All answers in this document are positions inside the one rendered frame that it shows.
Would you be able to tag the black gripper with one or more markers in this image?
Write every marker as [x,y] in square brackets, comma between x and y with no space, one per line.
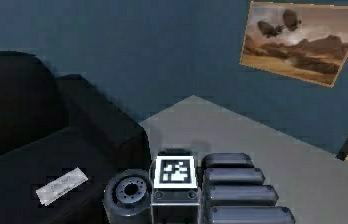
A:
[128,196]

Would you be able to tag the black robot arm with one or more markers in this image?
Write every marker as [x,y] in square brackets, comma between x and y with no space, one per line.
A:
[235,195]

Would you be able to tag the grey remote control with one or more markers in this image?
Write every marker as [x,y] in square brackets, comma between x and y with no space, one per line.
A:
[61,185]

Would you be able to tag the black sofa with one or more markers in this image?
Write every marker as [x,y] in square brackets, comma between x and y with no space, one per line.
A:
[32,133]

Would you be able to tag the framed brown desert picture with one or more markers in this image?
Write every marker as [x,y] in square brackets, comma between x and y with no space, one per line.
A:
[298,43]

